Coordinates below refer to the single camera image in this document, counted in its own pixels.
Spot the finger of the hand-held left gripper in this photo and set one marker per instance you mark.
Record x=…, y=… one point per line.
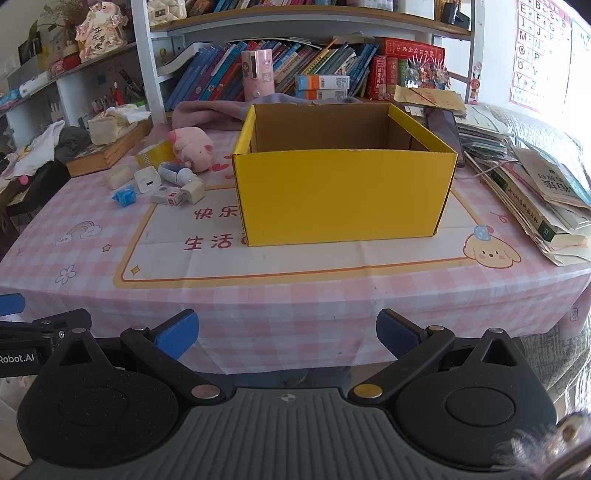
x=11, y=303
x=27, y=330

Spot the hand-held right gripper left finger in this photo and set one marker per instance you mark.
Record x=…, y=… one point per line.
x=178, y=330

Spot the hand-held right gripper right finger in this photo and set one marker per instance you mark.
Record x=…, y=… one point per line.
x=397, y=332

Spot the small white red-label box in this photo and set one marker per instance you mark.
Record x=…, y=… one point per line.
x=167, y=196

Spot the cream cube charger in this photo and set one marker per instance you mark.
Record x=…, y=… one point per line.
x=195, y=190

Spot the blue wrapper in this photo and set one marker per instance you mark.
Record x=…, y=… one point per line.
x=123, y=195

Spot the yellow cardboard box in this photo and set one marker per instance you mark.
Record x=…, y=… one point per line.
x=341, y=194

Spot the white charger adapter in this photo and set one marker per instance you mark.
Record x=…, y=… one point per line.
x=146, y=181

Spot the white bottle blue band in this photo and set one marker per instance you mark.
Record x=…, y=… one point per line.
x=174, y=172

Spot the cream rectangular block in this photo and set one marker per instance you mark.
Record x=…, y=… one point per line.
x=118, y=178

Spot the yellow tape roll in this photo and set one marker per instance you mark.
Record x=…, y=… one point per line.
x=157, y=152

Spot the pink pig plush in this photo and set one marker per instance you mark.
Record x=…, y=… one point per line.
x=194, y=147

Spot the black chair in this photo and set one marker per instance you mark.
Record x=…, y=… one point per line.
x=41, y=184

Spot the white printed garment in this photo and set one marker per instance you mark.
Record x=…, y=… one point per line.
x=37, y=147

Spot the wooden tray with tissue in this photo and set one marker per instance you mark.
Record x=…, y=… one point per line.
x=106, y=154

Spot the person's fluffy grey garment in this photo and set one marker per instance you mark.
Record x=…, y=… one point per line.
x=531, y=447

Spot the cream tissue box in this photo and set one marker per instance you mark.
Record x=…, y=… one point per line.
x=106, y=129

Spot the pile of books and papers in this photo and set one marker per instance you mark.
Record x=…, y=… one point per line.
x=531, y=184

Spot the dark purple pouch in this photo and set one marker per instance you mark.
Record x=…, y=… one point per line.
x=443, y=129

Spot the mauve pink cloth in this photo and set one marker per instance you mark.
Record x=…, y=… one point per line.
x=207, y=115

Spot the white tissue pack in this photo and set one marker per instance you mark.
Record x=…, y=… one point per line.
x=34, y=84

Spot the white side shelf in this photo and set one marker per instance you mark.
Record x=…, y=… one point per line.
x=69, y=87

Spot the small red figurine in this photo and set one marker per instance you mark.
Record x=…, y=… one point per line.
x=118, y=94

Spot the brown paper envelope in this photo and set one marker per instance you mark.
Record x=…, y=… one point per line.
x=429, y=99

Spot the red round jar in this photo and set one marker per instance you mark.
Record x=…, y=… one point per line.
x=64, y=64

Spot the orange blue white box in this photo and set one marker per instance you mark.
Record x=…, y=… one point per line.
x=323, y=82
x=323, y=94

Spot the row of red books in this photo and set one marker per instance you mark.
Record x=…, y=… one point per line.
x=385, y=78

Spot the row of blue-spined books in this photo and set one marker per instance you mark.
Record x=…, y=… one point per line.
x=212, y=74

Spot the colourful sticker pack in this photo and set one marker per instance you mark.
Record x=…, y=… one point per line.
x=427, y=74

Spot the pink tumbler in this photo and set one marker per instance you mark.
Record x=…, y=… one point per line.
x=257, y=74

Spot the white bookshelf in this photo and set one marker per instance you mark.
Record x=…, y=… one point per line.
x=143, y=55

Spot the floral pattern plush doll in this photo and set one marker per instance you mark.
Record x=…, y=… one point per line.
x=99, y=34

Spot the red book box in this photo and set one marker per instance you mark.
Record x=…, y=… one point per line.
x=411, y=48

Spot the dried flower bunch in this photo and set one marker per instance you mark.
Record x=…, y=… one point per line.
x=64, y=14

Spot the cream quilted handbag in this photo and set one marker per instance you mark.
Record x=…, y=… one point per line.
x=166, y=9

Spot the red cartoon wall sticker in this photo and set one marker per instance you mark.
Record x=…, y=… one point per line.
x=474, y=85

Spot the wall poster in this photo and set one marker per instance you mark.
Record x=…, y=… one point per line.
x=538, y=50

